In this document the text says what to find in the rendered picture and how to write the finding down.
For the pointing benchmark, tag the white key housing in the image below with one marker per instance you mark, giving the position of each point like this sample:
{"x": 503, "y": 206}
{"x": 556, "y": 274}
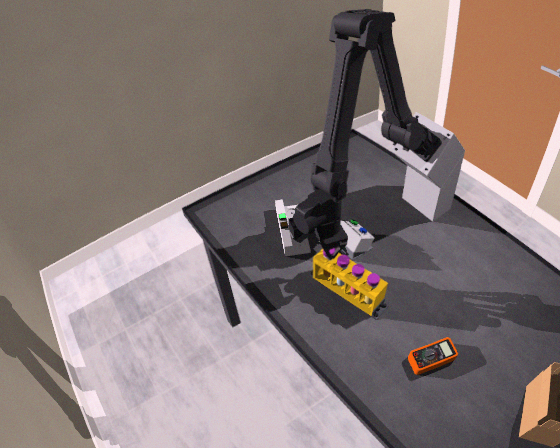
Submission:
{"x": 359, "y": 240}

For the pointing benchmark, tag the orange digital multimeter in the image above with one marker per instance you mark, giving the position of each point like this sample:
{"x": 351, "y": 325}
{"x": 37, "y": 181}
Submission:
{"x": 432, "y": 356}

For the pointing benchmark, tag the dark grey table edge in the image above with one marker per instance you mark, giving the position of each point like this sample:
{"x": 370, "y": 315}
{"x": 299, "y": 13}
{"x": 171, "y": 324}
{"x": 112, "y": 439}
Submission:
{"x": 275, "y": 321}

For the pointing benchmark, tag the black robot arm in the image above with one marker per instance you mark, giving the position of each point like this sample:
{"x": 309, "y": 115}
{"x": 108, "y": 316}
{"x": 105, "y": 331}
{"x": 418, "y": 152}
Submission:
{"x": 375, "y": 31}

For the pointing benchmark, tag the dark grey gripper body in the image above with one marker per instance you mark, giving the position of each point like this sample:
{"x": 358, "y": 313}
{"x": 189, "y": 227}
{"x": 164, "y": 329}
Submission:
{"x": 339, "y": 235}

